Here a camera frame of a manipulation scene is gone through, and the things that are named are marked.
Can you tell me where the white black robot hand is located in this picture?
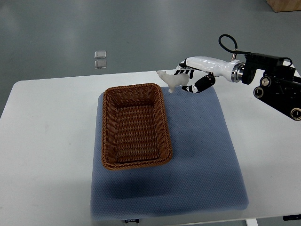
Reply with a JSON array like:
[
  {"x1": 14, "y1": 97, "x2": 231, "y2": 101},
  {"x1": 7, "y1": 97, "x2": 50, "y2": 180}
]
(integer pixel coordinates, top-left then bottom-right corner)
[{"x1": 175, "y1": 56, "x2": 245, "y2": 93}]

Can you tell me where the white toy polar bear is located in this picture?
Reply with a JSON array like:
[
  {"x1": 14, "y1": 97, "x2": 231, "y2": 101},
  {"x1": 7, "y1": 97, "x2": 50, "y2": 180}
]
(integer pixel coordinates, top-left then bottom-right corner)
[{"x1": 156, "y1": 71, "x2": 189, "y2": 93}]

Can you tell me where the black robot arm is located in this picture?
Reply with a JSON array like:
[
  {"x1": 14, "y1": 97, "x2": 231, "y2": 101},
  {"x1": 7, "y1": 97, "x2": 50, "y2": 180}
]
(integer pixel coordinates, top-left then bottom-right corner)
[{"x1": 218, "y1": 34, "x2": 301, "y2": 121}]

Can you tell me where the brown wicker basket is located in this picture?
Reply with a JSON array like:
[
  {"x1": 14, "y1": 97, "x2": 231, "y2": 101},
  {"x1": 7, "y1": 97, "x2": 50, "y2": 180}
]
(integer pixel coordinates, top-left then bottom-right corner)
[{"x1": 101, "y1": 83, "x2": 173, "y2": 170}]

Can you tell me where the wooden box corner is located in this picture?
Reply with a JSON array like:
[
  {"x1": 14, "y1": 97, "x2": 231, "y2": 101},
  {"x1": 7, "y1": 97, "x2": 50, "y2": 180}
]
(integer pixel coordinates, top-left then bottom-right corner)
[{"x1": 266, "y1": 0, "x2": 301, "y2": 12}]

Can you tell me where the blue padded mat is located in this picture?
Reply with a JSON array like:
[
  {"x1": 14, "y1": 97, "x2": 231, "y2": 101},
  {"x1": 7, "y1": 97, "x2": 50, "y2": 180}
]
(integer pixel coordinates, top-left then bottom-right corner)
[{"x1": 90, "y1": 87, "x2": 248, "y2": 221}]

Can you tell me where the upper metal floor plate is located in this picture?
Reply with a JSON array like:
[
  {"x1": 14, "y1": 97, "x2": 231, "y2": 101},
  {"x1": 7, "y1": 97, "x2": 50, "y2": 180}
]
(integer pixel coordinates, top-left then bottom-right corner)
[{"x1": 95, "y1": 50, "x2": 107, "y2": 59}]

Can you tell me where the metal floor plate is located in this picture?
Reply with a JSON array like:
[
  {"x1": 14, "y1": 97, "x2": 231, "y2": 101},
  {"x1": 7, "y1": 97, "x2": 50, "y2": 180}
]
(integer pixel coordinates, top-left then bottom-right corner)
[
  {"x1": 95, "y1": 59, "x2": 107, "y2": 69},
  {"x1": 95, "y1": 50, "x2": 107, "y2": 59}
]

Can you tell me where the lower metal floor plate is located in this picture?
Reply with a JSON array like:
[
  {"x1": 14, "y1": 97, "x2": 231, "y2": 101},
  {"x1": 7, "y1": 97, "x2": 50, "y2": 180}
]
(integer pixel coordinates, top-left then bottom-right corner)
[{"x1": 95, "y1": 59, "x2": 107, "y2": 69}]

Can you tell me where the black table control panel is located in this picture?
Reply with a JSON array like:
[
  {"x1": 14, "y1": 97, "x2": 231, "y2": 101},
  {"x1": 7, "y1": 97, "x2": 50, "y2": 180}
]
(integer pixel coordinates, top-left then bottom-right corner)
[{"x1": 283, "y1": 215, "x2": 301, "y2": 221}]

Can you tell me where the black label tag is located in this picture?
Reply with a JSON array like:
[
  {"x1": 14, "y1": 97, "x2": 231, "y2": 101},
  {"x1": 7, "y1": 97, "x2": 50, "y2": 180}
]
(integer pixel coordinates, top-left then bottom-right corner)
[{"x1": 125, "y1": 220, "x2": 139, "y2": 226}]

